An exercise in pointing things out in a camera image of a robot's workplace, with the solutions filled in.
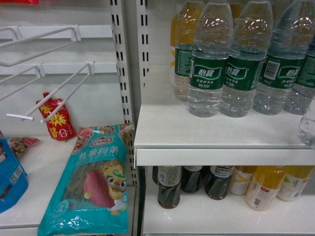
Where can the blue snack bag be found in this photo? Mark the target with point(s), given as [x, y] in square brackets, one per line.
[13, 178]

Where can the orange juice bottle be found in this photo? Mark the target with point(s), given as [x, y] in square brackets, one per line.
[264, 186]

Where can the white left shelf board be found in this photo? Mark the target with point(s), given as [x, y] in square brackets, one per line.
[44, 163]

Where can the white metal shelf board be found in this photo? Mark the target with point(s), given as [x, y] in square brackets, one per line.
[167, 134]

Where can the orange drink bottle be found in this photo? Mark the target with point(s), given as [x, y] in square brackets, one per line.
[173, 40]

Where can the white yellow drink bottle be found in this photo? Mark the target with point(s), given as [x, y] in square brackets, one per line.
[241, 178]

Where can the white wire display hook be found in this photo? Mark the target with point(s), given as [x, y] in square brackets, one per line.
[88, 66]
[68, 35]

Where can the white lower shelf board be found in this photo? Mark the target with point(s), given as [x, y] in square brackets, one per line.
[198, 215]

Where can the dark tea bottle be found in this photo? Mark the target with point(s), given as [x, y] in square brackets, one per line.
[169, 182]
[218, 181]
[191, 178]

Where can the floral snack bag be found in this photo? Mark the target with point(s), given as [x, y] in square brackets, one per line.
[19, 145]

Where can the clear water bottle green label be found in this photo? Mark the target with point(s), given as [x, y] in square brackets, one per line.
[288, 47]
[252, 33]
[303, 90]
[185, 30]
[306, 128]
[211, 44]

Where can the white slotted shelf upright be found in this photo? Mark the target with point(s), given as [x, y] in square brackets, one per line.
[119, 36]
[143, 42]

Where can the white green drink bottle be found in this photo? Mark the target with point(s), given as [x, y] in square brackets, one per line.
[296, 178]

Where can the teal noodle snack bag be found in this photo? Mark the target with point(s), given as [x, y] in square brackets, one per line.
[91, 196]

